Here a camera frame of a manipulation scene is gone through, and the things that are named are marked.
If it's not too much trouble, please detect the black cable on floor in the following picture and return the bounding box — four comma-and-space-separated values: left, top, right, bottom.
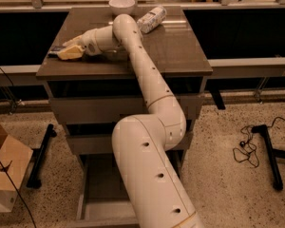
233, 100, 285, 169

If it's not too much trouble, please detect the plastic water bottle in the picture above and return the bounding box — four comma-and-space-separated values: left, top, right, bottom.
137, 6, 166, 33

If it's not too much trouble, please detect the top grey drawer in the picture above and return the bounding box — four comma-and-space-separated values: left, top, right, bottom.
48, 93, 205, 125

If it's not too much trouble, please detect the open bottom grey drawer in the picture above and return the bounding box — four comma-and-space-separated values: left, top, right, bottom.
67, 150, 184, 228

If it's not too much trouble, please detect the black stand leg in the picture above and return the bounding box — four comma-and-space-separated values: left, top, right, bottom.
27, 123, 57, 189
252, 124, 285, 191

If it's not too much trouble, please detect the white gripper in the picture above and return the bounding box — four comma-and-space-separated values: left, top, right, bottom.
57, 29, 102, 60

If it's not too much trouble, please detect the black cable at left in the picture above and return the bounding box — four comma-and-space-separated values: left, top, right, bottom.
0, 57, 38, 228

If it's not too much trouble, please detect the middle grey drawer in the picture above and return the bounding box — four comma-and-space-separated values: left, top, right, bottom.
66, 130, 194, 156

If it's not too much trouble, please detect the blue rxbar blueberry packet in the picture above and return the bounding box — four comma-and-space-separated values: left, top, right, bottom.
47, 46, 64, 57

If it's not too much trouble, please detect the black left stand leg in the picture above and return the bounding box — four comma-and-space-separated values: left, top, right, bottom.
27, 123, 57, 189

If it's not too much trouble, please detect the grey drawer cabinet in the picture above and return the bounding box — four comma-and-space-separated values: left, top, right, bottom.
36, 5, 214, 228

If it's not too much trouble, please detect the white ceramic bowl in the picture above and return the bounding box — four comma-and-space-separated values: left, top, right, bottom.
109, 0, 135, 15

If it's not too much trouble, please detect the cardboard box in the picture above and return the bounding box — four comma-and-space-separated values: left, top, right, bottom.
0, 124, 32, 213

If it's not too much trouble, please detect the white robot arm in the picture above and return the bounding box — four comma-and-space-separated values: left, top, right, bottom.
58, 14, 204, 228

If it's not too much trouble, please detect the black right stand leg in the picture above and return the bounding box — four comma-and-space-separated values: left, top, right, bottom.
252, 124, 285, 191

